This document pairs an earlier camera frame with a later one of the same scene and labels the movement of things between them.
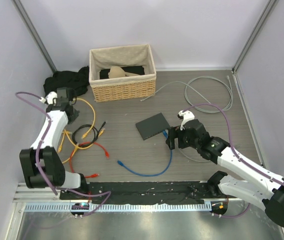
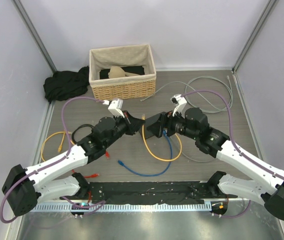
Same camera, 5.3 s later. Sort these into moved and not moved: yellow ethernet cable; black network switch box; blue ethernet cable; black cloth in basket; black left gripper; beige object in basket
Moved: black left gripper; yellow ethernet cable
Not moved: black cloth in basket; beige object in basket; black network switch box; blue ethernet cable
